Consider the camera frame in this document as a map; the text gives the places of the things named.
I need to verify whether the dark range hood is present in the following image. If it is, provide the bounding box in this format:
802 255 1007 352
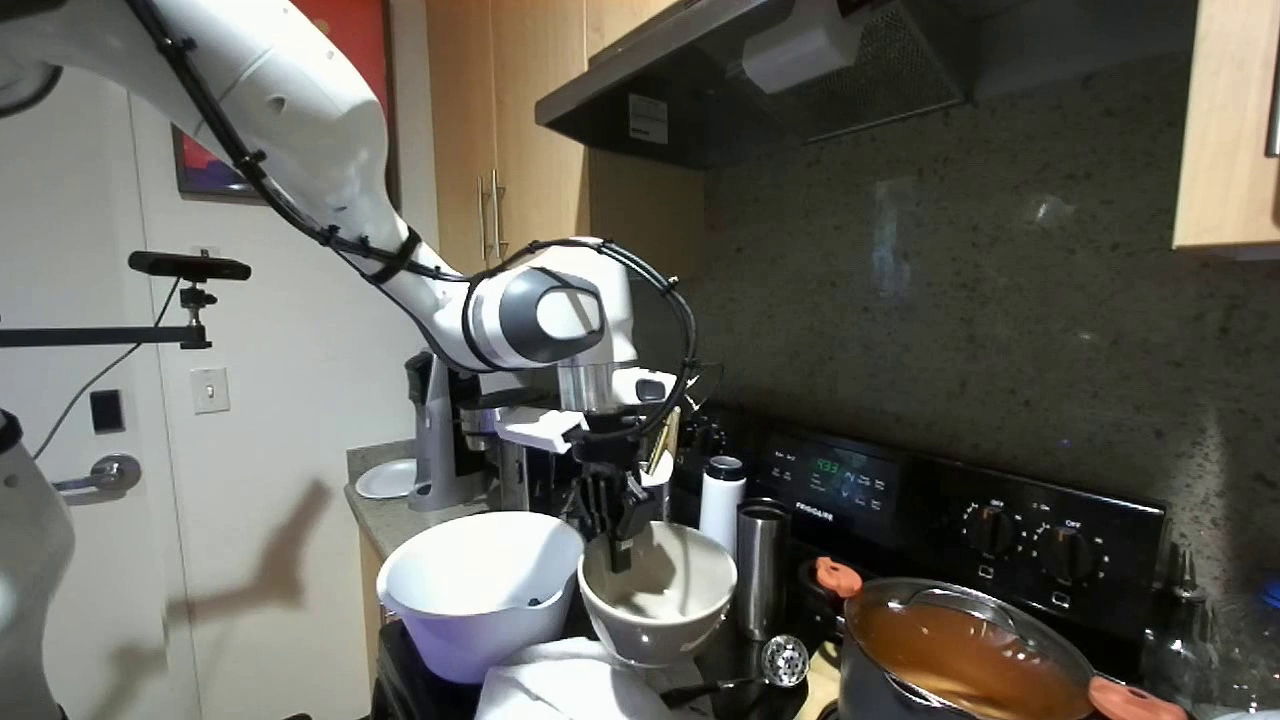
531 0 1197 172

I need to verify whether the tall wooden wall cabinet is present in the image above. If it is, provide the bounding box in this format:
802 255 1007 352
422 0 710 283

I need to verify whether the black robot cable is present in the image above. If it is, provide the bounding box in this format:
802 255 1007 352
123 0 704 444

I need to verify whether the silver coffee maker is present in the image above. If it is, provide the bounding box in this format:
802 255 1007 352
402 347 537 516

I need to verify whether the black camera bar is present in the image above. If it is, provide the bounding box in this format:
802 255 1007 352
123 250 256 288

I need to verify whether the stainless steel tumbler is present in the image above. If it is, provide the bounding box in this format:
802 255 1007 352
732 498 791 642

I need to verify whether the small wooden wall cabinet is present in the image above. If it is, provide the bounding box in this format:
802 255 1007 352
1173 0 1280 255

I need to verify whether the round metal knob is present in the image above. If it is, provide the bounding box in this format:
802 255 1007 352
757 631 811 694

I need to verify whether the grey ceramic bowl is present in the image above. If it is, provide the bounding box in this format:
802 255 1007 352
575 516 740 672

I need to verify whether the black wall plate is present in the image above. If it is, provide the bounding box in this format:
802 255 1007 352
89 383 127 438

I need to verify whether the clear plastic bottle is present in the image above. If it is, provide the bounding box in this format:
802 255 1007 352
1237 578 1280 717

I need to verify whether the large white bowl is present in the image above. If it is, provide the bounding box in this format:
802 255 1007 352
372 507 592 690

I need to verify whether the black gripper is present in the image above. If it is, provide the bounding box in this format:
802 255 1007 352
573 404 678 578

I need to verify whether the white light switch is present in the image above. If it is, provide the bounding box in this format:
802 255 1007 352
186 364 231 420

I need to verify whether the white crumpled cloth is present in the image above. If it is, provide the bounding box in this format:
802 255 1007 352
472 638 682 720

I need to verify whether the wooden spatula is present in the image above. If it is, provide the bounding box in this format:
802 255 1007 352
791 647 850 720

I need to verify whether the small white dish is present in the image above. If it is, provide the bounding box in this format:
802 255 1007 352
352 456 422 505

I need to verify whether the black kitchen stove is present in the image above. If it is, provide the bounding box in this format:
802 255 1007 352
367 404 1173 720

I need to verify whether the white rectangular box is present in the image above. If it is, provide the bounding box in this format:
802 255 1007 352
736 0 864 95

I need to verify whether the silver door handle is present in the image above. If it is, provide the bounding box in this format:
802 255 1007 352
51 451 143 507

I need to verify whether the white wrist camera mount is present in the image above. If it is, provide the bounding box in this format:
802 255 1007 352
476 402 592 461

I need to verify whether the dark glass bottle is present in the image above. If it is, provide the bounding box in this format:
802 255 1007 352
1143 544 1222 713

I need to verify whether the white cylindrical shaker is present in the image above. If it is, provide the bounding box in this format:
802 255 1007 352
696 451 753 552

